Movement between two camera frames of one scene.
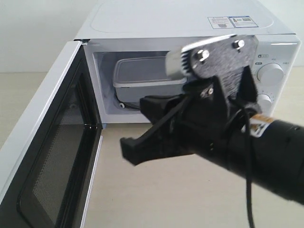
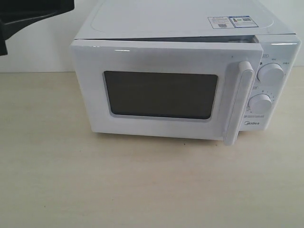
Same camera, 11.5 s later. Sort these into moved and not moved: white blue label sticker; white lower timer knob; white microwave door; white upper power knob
Moved: white microwave door
Not moved: white upper power knob; white blue label sticker; white lower timer knob
